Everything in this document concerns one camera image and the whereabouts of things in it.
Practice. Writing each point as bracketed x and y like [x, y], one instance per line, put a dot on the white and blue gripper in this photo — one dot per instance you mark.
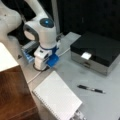
[45, 57]

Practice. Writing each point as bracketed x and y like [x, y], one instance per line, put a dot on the black tray with blue edge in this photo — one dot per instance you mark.
[28, 50]

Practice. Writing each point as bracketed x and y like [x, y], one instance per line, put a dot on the white spiral notebook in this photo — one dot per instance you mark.
[57, 97]

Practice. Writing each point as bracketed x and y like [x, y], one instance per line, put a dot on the black pen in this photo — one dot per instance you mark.
[91, 89]

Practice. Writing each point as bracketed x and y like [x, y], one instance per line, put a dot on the brown wooden shelf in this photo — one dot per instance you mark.
[16, 102]

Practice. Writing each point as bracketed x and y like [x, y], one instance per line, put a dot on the black and silver drawer box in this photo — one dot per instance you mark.
[96, 52]

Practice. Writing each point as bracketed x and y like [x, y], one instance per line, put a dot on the metal binder clip stand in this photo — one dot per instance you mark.
[78, 115]

